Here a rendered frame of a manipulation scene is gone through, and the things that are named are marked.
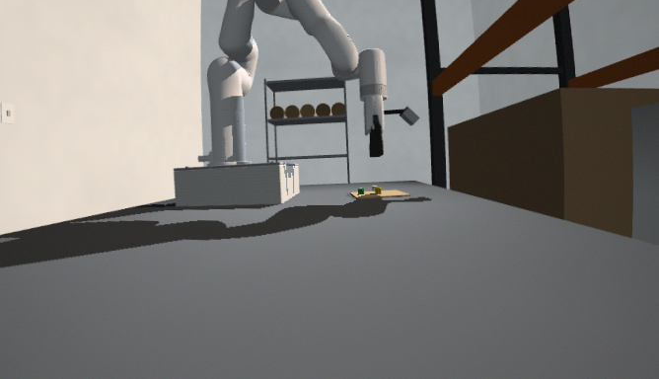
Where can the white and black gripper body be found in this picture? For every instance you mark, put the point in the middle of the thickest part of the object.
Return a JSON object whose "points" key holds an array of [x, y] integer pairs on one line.
{"points": [[373, 104]]}

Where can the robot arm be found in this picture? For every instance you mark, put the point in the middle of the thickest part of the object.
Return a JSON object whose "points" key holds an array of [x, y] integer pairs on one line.
{"points": [[225, 76]]}

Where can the tan square mat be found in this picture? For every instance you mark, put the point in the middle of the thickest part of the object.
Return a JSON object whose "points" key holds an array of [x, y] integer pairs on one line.
{"points": [[385, 193]]}

